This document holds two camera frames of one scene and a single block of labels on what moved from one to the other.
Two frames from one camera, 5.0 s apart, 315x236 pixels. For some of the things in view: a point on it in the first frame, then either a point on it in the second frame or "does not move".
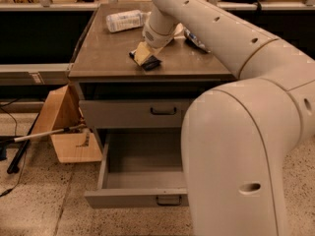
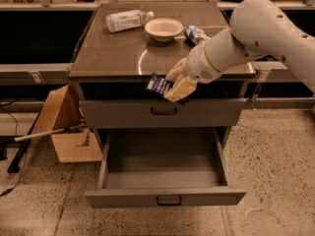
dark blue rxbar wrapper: [150, 64] → [159, 84]
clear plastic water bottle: [125, 21] does not move
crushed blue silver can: [193, 39] does not move
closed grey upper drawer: [133, 113] does not move
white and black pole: [37, 135] does not move
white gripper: [157, 38] → [198, 64]
